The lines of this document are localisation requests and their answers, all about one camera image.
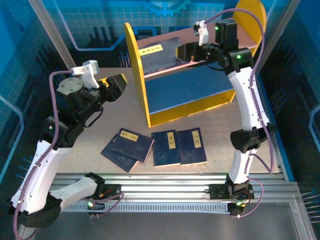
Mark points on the blue-edged aluminium side rail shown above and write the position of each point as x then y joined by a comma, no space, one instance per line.
280,160

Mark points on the yellow two-tier bookshelf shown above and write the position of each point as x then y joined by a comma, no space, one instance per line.
250,10

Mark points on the dark blue book yellow label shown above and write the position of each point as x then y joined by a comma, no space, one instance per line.
162,150
132,146
122,163
162,57
192,147

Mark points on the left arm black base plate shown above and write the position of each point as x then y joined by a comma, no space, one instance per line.
112,191

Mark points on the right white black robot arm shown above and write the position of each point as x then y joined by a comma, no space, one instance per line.
245,100

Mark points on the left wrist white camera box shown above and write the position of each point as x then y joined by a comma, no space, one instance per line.
88,72

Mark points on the aluminium frame post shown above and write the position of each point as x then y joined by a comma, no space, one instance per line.
55,37
271,37

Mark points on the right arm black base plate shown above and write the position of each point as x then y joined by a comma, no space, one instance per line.
217,192

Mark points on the grey steel platform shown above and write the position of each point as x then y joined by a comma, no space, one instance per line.
175,227

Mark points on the aluminium mounting rail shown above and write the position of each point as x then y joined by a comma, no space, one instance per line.
162,185

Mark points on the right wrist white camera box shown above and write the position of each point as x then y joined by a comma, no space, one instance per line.
202,33

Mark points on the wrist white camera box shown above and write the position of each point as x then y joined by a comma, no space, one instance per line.
88,72
202,33

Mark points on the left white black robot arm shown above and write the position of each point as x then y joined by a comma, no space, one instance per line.
42,170

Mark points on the black connector box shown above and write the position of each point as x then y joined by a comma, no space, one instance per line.
98,207
235,210

